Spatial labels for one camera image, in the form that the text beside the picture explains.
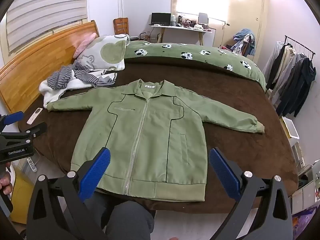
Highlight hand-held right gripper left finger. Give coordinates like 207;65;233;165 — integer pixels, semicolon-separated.
26;147;118;240

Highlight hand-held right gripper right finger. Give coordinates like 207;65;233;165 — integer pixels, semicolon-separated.
209;147;293;240

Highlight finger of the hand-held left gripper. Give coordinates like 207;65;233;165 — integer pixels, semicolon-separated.
0;112;25;130
15;122;48;140

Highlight green zip jacket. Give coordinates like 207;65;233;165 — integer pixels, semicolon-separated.
47;79;265;203

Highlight pile of clothes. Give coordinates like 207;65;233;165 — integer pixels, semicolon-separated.
230;28;257;57

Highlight black clothes rack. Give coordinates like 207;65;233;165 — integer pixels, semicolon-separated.
284;34;316;60

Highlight person's left hand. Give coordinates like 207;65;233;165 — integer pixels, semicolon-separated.
0;162;13;202

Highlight white remote control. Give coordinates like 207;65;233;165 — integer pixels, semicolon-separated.
26;107;43;125

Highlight white power strip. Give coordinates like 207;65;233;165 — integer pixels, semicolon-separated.
26;156;38;172

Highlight brown fleece blanket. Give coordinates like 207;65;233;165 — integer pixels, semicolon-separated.
19;57;299;214

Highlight white fleece blanket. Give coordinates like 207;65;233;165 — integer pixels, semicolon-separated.
39;69;118;109

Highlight yellow bin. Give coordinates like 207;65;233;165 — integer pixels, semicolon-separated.
10;166;34;223

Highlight person's dark pants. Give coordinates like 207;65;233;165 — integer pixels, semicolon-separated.
84;196;155;240

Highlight wooden headboard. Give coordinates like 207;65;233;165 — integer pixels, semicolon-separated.
0;20;100;114

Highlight grey striped cloth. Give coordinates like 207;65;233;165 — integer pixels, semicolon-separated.
47;62;116;90

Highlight white storage box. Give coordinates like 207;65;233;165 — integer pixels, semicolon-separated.
281;116;300;139

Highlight white storage cabinet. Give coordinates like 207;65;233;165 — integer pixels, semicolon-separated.
291;180;317;215

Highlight purple printed bag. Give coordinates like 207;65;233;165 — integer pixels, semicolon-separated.
291;205;318;240

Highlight pink pillow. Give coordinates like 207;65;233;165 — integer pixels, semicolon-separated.
73;32;97;58

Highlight white pillow with green hearts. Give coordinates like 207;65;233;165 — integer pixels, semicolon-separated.
75;34;130;72

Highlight white window blinds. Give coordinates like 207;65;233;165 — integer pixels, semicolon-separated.
5;0;89;53

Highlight green panda print quilt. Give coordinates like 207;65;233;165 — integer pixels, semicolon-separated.
124;41;267;93

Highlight navy hanging jacket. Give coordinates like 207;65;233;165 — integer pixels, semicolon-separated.
276;57;317;117

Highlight black hanging coat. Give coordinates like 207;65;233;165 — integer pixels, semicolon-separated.
265;44;293;90

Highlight white hanging garment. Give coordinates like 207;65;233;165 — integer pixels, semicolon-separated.
262;40;285;80

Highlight wooden chair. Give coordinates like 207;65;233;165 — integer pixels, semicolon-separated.
113;17;129;36

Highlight white desk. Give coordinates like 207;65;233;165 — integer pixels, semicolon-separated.
151;24;213;46

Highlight row of small bottles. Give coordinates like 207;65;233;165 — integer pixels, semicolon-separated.
177;15;198;28

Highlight beige door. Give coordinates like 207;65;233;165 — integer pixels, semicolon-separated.
226;0;265;48

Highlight black laptop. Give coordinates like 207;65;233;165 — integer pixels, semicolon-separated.
151;12;172;26

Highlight bright window with blind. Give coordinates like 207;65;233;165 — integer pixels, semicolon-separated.
171;0;229;22

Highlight black wire basket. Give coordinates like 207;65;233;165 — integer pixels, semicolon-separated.
140;32;160;43

